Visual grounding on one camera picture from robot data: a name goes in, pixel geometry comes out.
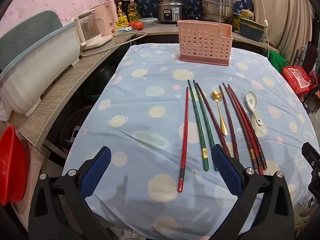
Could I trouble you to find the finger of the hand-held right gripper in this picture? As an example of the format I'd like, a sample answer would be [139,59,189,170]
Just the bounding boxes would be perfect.
[301,142,320,195]

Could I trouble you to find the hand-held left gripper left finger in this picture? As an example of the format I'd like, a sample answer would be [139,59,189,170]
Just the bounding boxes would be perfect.
[28,146,113,240]

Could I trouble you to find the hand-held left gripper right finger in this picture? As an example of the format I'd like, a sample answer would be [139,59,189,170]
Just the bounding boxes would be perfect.
[207,144,295,240]

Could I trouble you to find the red chopstick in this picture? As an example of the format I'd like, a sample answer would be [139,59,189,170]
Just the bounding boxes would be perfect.
[227,84,264,175]
[177,87,189,193]

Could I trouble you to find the maroon twisted chopstick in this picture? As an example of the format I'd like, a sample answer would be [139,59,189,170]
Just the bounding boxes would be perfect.
[196,82,232,158]
[219,85,240,160]

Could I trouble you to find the green chopstick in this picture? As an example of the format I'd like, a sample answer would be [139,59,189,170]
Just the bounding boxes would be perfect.
[193,80,219,172]
[187,79,210,172]

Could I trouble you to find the gold flower spoon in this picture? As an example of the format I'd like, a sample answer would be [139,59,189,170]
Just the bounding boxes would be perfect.
[210,90,228,136]

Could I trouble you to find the white ceramic floral spoon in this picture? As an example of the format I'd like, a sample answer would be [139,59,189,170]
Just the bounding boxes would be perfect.
[245,90,263,127]

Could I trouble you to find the pink plastic utensil basket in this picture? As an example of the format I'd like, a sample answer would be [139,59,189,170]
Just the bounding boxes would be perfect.
[177,19,233,67]

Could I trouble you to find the red plastic basin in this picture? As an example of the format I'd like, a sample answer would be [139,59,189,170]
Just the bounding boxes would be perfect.
[0,125,28,207]

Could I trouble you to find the grey wood-grain counter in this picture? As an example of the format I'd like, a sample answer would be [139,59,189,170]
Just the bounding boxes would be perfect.
[15,25,280,148]

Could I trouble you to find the red printed bag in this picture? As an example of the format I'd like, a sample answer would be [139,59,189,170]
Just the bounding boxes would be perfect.
[282,65,313,98]

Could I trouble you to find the blue polka dot tablecloth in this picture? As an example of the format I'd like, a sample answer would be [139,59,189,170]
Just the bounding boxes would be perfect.
[61,42,318,240]

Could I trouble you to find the green plastic bag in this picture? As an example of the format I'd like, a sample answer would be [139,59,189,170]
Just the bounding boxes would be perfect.
[269,51,287,73]

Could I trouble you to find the white dish drainer tub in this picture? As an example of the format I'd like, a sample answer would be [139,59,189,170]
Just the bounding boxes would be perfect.
[0,21,80,117]

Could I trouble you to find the stacked blue plastic tubs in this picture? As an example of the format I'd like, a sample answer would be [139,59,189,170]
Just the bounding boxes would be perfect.
[239,16,267,42]

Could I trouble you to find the pink electric kettle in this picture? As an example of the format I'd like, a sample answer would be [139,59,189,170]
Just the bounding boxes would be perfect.
[99,0,119,37]

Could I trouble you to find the bottle with yellow label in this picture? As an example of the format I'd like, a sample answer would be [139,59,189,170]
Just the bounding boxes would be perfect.
[116,2,128,29]

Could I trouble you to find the clear food container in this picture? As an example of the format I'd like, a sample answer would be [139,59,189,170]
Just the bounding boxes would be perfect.
[137,17,158,28]

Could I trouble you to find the teal perforated plastic lid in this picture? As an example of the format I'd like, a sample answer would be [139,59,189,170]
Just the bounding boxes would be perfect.
[0,10,63,70]

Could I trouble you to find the yellow cooking oil bottle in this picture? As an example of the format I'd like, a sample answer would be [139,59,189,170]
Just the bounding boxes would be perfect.
[127,0,139,22]

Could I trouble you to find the steel steamer pot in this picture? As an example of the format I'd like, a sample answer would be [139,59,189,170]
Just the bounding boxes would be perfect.
[200,0,234,23]

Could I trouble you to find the beige curtain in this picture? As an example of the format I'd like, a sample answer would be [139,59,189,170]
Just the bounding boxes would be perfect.
[251,0,315,55]

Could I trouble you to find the steel rice cooker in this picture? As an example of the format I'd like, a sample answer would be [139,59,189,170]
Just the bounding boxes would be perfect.
[157,0,185,25]

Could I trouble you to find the white kettle power cable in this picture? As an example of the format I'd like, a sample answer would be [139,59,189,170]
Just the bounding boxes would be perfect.
[81,31,148,58]

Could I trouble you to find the white hanging cable with switch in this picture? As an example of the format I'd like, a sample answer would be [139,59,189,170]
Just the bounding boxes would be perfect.
[257,0,272,58]

